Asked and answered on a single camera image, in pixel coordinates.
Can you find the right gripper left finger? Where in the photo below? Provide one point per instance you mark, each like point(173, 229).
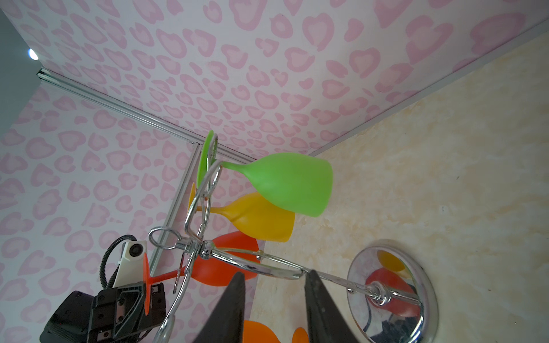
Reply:
point(226, 323)

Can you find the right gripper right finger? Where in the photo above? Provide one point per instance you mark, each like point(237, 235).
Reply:
point(324, 320)

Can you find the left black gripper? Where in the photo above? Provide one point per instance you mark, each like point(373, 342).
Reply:
point(112, 316)

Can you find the orange wine glass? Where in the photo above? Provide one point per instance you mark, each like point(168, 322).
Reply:
point(300, 336)
point(255, 332)

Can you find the red wine glass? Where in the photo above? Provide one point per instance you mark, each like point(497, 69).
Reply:
point(211, 272)

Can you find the yellow wine glass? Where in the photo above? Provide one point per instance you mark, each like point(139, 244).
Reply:
point(258, 218)

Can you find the green wine glass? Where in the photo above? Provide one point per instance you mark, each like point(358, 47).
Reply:
point(291, 181)

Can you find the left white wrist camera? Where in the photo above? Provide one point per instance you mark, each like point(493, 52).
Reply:
point(130, 269)

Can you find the chrome wire glass rack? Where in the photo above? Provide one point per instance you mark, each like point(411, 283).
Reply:
point(390, 296)

